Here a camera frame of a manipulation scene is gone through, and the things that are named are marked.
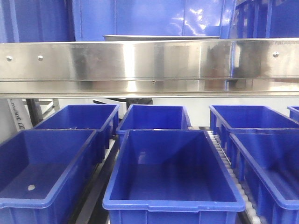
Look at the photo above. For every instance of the blue crate above right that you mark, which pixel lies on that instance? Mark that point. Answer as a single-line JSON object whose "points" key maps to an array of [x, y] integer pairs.
{"points": [[265, 19]]}

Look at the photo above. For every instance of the blue bin back centre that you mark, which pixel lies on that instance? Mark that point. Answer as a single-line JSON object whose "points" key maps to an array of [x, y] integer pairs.
{"points": [[153, 117]]}

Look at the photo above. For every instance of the silver metal tray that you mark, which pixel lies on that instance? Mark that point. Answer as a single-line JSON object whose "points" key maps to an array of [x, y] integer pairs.
{"points": [[114, 38]]}

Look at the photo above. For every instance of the blue bin far right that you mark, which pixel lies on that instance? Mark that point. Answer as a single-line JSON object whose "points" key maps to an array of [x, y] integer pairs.
{"points": [[294, 112]]}

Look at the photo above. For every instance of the blue bin back left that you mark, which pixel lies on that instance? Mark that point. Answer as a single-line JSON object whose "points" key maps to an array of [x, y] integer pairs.
{"points": [[104, 118]]}

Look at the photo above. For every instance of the blue bin front centre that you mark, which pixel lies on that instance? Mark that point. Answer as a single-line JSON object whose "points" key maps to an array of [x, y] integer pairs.
{"points": [[171, 177]]}

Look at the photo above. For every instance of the blue bin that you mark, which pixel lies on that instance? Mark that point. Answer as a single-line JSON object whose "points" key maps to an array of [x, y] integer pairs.
{"points": [[153, 117], [267, 166], [104, 118], [43, 174], [171, 177], [294, 112], [226, 119]]}

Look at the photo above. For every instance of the blue bin front left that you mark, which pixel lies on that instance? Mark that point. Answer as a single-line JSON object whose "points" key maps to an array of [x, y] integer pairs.
{"points": [[43, 174]]}

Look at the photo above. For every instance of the blue crate above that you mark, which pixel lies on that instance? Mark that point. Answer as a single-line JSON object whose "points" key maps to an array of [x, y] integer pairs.
{"points": [[36, 21], [265, 19]]}

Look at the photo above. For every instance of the large blue crate above rail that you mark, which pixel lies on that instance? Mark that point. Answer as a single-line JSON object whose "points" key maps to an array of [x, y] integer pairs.
{"points": [[93, 19]]}

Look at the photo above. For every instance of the blue bin front right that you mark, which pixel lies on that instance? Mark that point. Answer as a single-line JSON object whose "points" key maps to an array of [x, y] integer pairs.
{"points": [[267, 166]]}

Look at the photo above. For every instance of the blue crate above left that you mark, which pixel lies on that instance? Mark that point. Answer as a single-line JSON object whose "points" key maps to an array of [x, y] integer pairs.
{"points": [[36, 21]]}

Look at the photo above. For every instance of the blue bin back right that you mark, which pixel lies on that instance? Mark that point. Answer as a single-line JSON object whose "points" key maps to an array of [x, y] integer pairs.
{"points": [[226, 119]]}

